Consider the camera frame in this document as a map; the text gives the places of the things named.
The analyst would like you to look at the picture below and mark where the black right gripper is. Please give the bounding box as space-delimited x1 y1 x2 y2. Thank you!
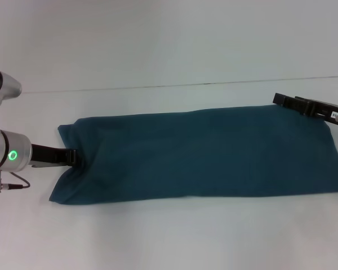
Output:
272 92 338 127

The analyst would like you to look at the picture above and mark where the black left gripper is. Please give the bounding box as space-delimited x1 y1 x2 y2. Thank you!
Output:
30 143 80 169

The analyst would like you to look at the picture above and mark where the teal blue printed t-shirt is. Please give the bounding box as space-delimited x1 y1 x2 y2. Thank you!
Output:
49 103 338 205

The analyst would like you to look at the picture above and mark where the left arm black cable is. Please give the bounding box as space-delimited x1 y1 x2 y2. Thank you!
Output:
0 168 31 195

